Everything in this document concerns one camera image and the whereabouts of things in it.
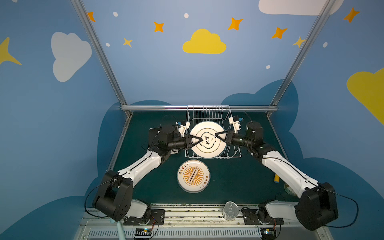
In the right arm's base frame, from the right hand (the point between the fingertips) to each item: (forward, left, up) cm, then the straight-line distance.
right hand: (216, 133), depth 76 cm
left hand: (-2, +7, -2) cm, 8 cm away
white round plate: (-14, +11, -25) cm, 30 cm away
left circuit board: (-42, +35, -29) cm, 62 cm away
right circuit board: (-39, -27, -30) cm, 56 cm away
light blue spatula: (-44, +43, -24) cm, 66 cm away
